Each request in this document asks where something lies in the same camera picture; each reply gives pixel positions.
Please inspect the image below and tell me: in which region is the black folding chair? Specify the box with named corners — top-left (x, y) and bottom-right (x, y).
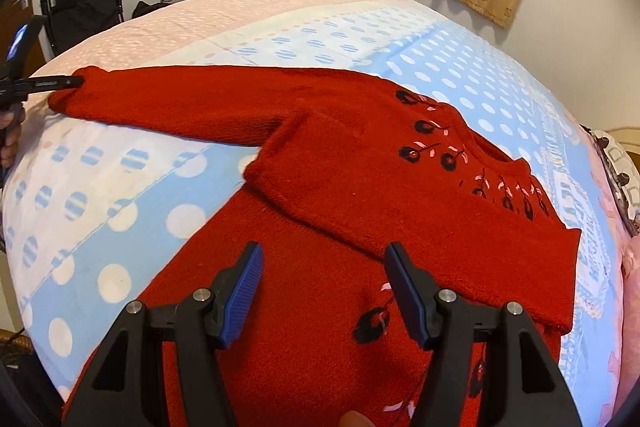
top-left (39, 0), bottom-right (125, 58)

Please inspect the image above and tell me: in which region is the blue polka-dot printed blanket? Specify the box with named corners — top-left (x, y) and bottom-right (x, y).
top-left (0, 0), bottom-right (626, 408)

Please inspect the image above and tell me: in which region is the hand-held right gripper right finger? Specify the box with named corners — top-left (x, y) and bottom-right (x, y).
top-left (385, 242), bottom-right (583, 427)

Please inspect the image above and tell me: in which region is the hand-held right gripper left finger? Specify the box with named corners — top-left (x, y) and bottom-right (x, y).
top-left (62, 242), bottom-right (264, 427)

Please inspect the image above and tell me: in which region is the person's left hand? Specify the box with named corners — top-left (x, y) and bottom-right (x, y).
top-left (0, 104), bottom-right (26, 168)

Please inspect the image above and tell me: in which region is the person's right hand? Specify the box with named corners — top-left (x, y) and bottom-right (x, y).
top-left (339, 409), bottom-right (372, 427)

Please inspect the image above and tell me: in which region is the pink quilt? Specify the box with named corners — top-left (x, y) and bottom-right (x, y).
top-left (592, 157), bottom-right (640, 413)

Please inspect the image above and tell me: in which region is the red knit sweater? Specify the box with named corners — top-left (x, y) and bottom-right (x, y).
top-left (47, 66), bottom-right (583, 427)

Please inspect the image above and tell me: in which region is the black bag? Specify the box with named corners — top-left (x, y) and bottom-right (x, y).
top-left (131, 0), bottom-right (167, 20)

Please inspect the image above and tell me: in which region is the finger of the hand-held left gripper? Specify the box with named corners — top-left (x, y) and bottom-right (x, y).
top-left (15, 76), bottom-right (84, 96)

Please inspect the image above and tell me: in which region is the wicker chair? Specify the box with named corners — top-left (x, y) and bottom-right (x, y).
top-left (0, 328), bottom-right (32, 360)

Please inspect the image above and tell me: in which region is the grey patterned pillow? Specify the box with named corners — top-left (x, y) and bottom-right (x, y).
top-left (587, 127), bottom-right (640, 238)

